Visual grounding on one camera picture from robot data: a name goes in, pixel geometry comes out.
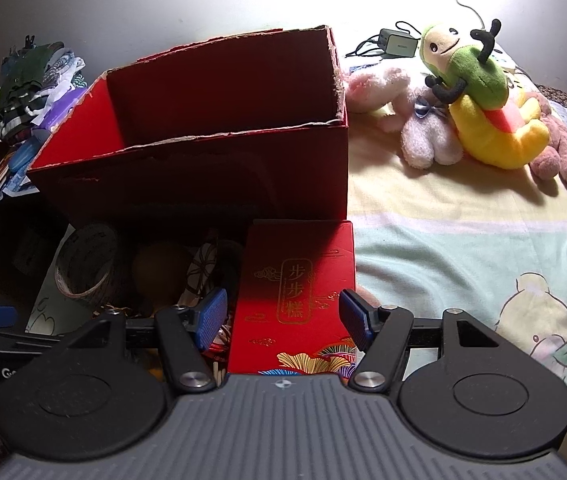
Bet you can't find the black charger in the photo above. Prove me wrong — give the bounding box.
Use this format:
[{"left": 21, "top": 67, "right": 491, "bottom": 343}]
[{"left": 378, "top": 28, "right": 420, "bottom": 58}]

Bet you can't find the white power strip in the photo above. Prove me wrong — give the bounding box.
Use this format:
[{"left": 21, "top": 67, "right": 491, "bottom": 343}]
[{"left": 493, "top": 45, "right": 529, "bottom": 92}]

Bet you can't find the black power adapter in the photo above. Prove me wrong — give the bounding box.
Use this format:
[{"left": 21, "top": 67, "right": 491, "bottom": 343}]
[{"left": 346, "top": 21, "right": 421, "bottom": 58}]

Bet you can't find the yellow plush toy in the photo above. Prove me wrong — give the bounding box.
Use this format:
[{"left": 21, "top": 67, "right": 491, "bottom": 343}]
[{"left": 451, "top": 95, "right": 550, "bottom": 170}]

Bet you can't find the printed bed sheet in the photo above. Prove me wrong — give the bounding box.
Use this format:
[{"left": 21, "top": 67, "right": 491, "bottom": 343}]
[{"left": 348, "top": 35, "right": 567, "bottom": 411}]

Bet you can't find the large red cardboard box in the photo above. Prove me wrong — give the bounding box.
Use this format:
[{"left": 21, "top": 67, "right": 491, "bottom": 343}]
[{"left": 28, "top": 24, "right": 350, "bottom": 231}]

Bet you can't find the brown pink plush toy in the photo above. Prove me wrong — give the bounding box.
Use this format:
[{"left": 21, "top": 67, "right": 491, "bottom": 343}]
[{"left": 528, "top": 92, "right": 567, "bottom": 186}]

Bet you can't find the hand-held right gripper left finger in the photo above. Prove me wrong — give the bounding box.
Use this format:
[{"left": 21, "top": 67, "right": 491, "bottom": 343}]
[{"left": 61, "top": 287, "right": 228, "bottom": 395}]

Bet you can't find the blue checkered cloth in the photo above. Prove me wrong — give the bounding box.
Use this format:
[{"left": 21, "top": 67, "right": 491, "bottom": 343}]
[{"left": 0, "top": 170, "right": 39, "bottom": 211}]

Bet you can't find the pale pink plush rabbit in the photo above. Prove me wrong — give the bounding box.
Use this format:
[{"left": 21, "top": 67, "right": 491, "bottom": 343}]
[{"left": 346, "top": 66, "right": 464, "bottom": 168}]

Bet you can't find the pile of clothes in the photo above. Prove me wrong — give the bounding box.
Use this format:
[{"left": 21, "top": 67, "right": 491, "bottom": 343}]
[{"left": 0, "top": 35, "right": 87, "bottom": 146}]

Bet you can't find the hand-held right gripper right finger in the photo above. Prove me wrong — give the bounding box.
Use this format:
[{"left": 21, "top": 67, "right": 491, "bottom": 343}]
[{"left": 338, "top": 288, "right": 501, "bottom": 392}]

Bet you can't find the green plush toy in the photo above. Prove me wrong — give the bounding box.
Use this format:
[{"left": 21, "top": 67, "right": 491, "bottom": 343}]
[{"left": 419, "top": 19, "right": 509, "bottom": 111}]

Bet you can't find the packing tape roll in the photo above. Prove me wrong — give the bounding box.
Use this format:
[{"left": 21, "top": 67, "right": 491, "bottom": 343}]
[{"left": 54, "top": 222, "right": 124, "bottom": 306}]

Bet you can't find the brown gourd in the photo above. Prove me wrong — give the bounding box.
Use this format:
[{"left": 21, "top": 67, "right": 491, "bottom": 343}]
[{"left": 132, "top": 242, "right": 184, "bottom": 307}]

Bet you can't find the blue glasses case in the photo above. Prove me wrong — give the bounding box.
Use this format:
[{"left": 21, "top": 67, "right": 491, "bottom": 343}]
[{"left": 6, "top": 140, "right": 39, "bottom": 173}]

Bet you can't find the small red gift box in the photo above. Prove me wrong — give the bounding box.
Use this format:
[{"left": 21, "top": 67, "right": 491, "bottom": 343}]
[{"left": 227, "top": 220, "right": 359, "bottom": 376}]

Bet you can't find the purple tissue pack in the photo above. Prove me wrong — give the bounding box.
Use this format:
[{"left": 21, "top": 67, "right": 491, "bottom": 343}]
[{"left": 38, "top": 87, "right": 89, "bottom": 133}]

